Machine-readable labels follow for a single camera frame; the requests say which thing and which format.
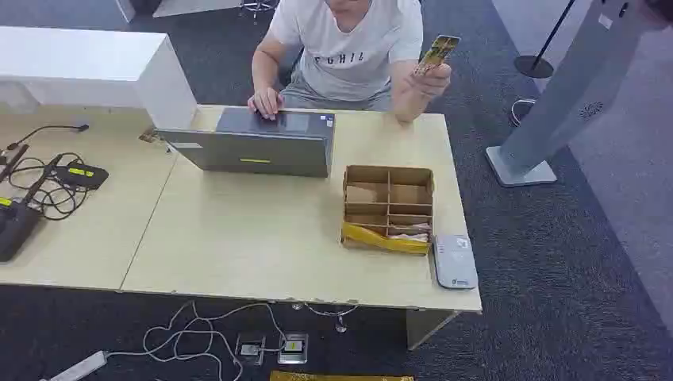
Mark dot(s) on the person's left hand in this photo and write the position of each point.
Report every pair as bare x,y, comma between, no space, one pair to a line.
434,81

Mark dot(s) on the grey kiosk stand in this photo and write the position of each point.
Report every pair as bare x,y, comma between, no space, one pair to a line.
568,89

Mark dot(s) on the white power strip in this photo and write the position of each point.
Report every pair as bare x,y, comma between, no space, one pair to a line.
79,368

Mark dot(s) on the white cabinet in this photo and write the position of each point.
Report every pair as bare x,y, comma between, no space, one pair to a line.
79,58

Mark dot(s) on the small brown object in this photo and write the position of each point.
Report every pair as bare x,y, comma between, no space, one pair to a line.
149,136

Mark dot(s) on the yellow strip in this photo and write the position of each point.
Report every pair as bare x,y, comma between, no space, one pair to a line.
336,377

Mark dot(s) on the black box with yellow label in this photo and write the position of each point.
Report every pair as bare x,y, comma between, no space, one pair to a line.
84,176

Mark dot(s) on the grey flat card reader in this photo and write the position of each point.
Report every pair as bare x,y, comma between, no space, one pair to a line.
455,263

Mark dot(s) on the person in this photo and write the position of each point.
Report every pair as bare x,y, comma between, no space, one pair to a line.
347,58

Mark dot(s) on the wooden compartment box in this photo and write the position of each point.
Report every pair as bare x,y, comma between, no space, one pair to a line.
368,176

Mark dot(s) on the black stanchion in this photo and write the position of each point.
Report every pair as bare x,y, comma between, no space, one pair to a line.
533,67

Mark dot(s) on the patterned yellow card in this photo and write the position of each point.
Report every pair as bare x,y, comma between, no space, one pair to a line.
439,50

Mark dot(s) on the pale card stack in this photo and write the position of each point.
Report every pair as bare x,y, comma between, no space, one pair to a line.
410,237

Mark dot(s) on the yellow packet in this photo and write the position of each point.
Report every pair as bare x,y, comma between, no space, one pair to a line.
368,239

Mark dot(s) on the person's right hand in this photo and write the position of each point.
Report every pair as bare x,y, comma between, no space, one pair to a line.
265,102

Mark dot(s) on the black device with antennas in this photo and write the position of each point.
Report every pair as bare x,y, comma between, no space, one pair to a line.
16,226

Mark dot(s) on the desk leg panel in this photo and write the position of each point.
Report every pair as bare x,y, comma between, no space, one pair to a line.
423,326

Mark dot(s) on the grey laptop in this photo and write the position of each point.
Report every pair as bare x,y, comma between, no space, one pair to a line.
252,147

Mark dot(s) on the steel floor socket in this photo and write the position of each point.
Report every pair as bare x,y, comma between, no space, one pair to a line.
250,349
293,348

